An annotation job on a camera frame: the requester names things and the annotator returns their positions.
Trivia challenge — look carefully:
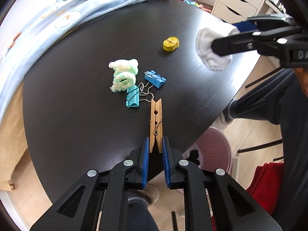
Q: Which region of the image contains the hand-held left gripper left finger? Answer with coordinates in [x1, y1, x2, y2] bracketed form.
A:
[29, 137, 150, 231]

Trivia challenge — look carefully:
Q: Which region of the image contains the person's leg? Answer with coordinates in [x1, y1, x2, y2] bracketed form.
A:
[127, 192, 159, 231]
[227, 70, 308, 224]

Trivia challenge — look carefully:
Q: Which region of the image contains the person's left leg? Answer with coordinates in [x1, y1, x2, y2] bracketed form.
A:
[127, 192, 159, 231]

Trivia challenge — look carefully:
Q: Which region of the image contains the pale fluffy slipper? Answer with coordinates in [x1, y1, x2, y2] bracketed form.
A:
[212, 114, 233, 131]
[135, 184, 160, 206]

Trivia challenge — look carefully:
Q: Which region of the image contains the wooden clothespin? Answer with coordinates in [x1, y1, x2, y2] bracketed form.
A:
[149, 98, 165, 154]

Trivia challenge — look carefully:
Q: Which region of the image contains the white sock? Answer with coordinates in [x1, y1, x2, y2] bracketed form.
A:
[195, 20, 241, 72]

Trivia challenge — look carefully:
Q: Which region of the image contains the blue binder clip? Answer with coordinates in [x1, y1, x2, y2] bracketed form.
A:
[125, 84, 154, 108]
[138, 70, 167, 94]

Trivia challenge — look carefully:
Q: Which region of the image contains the beige bed base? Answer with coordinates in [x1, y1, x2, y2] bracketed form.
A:
[0, 87, 32, 192]

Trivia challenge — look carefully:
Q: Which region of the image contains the light blue printed blanket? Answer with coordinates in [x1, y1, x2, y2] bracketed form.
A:
[0, 0, 177, 121]

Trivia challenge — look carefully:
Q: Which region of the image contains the pink ribbed waste bin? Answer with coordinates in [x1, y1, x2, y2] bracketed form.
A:
[179, 127, 234, 195]

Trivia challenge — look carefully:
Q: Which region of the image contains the green white chenille twist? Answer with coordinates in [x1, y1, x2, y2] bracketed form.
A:
[108, 59, 139, 93]

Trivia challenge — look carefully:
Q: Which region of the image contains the yellow ribbon roll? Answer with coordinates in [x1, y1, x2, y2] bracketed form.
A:
[162, 37, 180, 52]

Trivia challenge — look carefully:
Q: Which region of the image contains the black metal chair frame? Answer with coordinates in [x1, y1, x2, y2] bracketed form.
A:
[237, 65, 285, 162]

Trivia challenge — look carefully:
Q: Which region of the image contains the red cloth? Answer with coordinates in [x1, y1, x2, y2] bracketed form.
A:
[247, 162, 285, 204]

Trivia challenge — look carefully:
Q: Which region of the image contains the white desk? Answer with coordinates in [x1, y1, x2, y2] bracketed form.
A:
[265, 0, 287, 15]

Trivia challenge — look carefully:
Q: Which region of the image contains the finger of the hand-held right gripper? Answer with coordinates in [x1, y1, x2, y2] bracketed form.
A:
[232, 14, 298, 33]
[210, 26, 304, 57]

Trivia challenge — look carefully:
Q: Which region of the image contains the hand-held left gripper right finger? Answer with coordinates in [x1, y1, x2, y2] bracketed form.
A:
[162, 136, 282, 231]

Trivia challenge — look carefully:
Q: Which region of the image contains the person's right leg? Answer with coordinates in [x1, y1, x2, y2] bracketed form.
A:
[227, 70, 308, 224]

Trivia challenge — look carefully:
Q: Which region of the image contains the person's right hand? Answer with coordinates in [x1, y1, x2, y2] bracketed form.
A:
[295, 68, 308, 88]

